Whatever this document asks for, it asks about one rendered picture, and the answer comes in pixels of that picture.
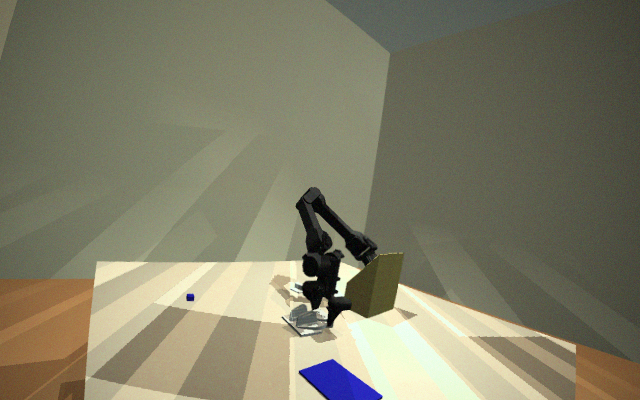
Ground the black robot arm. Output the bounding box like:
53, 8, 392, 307
296, 187, 378, 301

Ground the blue flat rectangular plate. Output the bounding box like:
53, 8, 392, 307
299, 359, 383, 400

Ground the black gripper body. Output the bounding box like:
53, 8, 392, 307
316, 274, 352, 312

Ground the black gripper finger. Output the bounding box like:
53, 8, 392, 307
310, 297, 323, 310
326, 307, 342, 326

